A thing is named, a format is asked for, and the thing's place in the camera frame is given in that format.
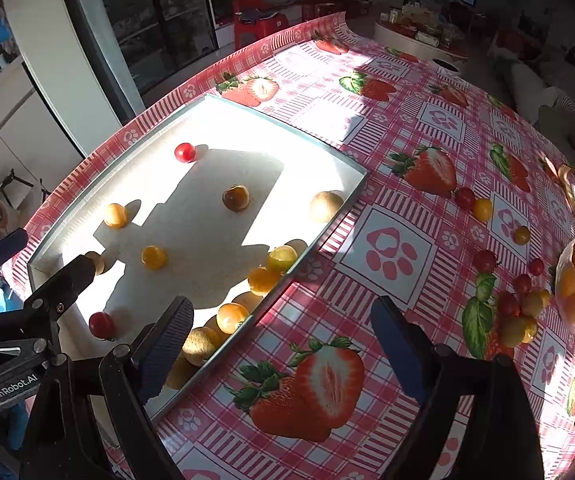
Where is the dark red tomato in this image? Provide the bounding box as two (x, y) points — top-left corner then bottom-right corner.
(473, 249), (498, 273)
(88, 312), (116, 340)

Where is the tan round fruit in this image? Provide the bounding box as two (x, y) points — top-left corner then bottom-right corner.
(103, 203), (129, 229)

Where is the yellow cherry tomato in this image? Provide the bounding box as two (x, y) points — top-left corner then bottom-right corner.
(141, 245), (168, 271)

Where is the yellow orange tomato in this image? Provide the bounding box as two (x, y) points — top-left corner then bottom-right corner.
(247, 266), (282, 297)

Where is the green kiwi-like fruit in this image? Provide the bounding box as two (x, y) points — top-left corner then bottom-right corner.
(309, 191), (344, 223)

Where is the dark green brown tomato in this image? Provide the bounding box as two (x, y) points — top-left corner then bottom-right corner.
(222, 184), (250, 212)

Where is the red cherry tomato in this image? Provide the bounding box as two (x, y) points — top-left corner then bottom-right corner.
(174, 142), (197, 164)

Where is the orange cherry tomato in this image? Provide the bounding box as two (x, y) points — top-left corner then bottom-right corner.
(217, 302), (249, 335)

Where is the tan fruit at tray edge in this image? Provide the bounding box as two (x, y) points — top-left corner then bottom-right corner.
(182, 326), (222, 367)

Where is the small orange tomato far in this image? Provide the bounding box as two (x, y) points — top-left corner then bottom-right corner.
(512, 226), (531, 246)

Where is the yellow tomato far row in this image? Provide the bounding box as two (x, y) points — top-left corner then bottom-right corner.
(472, 198), (493, 223)

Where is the red tomato far row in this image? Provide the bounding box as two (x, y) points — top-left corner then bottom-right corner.
(453, 188), (476, 210)

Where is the white rectangular tray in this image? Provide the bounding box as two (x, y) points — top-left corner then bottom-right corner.
(27, 93), (370, 424)

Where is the white sofa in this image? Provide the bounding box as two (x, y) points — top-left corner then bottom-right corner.
(493, 53), (575, 162)

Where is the round coffee table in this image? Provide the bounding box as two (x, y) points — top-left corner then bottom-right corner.
(373, 4), (470, 63)

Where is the red plastic stool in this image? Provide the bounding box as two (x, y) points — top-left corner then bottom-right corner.
(232, 0), (289, 50)

